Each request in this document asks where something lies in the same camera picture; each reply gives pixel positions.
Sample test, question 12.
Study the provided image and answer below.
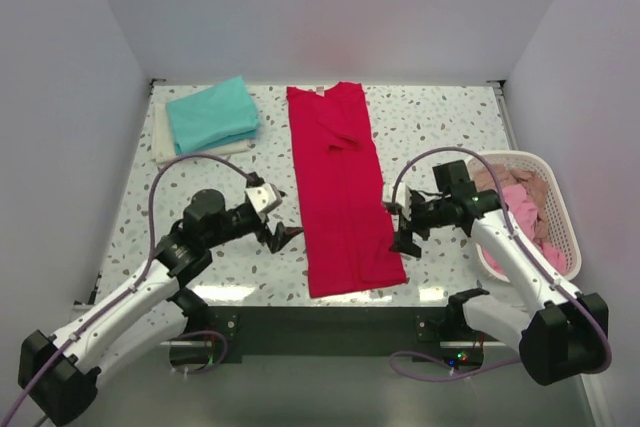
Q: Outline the red t shirt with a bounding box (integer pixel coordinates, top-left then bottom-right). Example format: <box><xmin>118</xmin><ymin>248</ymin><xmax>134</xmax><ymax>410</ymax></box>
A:
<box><xmin>286</xmin><ymin>82</ymin><xmax>407</xmax><ymax>298</ymax></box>

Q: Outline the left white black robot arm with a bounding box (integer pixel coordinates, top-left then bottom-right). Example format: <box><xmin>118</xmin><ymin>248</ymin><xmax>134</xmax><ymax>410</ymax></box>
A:
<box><xmin>18</xmin><ymin>183</ymin><xmax>303</xmax><ymax>426</ymax></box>

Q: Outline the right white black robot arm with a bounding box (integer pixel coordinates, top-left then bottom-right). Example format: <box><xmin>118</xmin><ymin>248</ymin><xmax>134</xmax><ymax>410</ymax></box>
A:
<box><xmin>383</xmin><ymin>161</ymin><xmax>612</xmax><ymax>386</ymax></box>

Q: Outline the pink t shirt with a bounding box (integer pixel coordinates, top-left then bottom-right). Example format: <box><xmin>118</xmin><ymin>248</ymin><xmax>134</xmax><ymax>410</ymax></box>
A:
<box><xmin>502</xmin><ymin>184</ymin><xmax>567</xmax><ymax>274</ymax></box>

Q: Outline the folded teal t shirt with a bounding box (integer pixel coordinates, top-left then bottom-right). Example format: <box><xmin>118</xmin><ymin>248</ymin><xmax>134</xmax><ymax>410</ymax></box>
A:
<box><xmin>166</xmin><ymin>76</ymin><xmax>261</xmax><ymax>154</ymax></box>

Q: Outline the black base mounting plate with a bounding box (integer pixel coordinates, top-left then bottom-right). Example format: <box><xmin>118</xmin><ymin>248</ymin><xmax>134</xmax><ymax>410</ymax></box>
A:
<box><xmin>186</xmin><ymin>306</ymin><xmax>491</xmax><ymax>370</ymax></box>

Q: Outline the folded cream t shirt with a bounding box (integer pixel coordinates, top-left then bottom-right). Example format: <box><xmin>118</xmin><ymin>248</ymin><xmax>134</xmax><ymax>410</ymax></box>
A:
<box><xmin>150</xmin><ymin>102</ymin><xmax>250</xmax><ymax>164</ymax></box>

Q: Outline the beige t shirt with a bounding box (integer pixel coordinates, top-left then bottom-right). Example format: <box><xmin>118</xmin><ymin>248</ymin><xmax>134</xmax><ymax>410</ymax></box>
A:
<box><xmin>492</xmin><ymin>164</ymin><xmax>549</xmax><ymax>223</ymax></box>

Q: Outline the white plastic laundry basket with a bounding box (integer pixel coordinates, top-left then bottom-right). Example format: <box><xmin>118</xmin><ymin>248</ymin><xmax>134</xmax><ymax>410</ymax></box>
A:
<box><xmin>482</xmin><ymin>150</ymin><xmax>582</xmax><ymax>280</ymax></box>

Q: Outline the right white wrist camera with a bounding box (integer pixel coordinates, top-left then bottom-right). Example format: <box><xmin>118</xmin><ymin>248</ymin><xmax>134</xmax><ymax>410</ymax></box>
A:
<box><xmin>382</xmin><ymin>182</ymin><xmax>423</xmax><ymax>221</ymax></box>

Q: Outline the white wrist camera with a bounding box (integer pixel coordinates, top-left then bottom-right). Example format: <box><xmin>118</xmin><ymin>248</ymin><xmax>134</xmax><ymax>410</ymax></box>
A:
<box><xmin>382</xmin><ymin>182</ymin><xmax>423</xmax><ymax>221</ymax></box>
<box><xmin>245</xmin><ymin>183</ymin><xmax>282</xmax><ymax>215</ymax></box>

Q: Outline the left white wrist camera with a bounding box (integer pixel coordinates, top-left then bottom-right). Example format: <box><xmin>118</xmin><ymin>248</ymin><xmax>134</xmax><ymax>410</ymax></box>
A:
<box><xmin>245</xmin><ymin>183</ymin><xmax>282</xmax><ymax>215</ymax></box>

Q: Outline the aluminium frame rail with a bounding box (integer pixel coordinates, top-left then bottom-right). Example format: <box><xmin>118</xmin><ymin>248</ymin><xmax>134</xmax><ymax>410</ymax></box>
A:
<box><xmin>63</xmin><ymin>299</ymin><xmax>593</xmax><ymax>348</ymax></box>

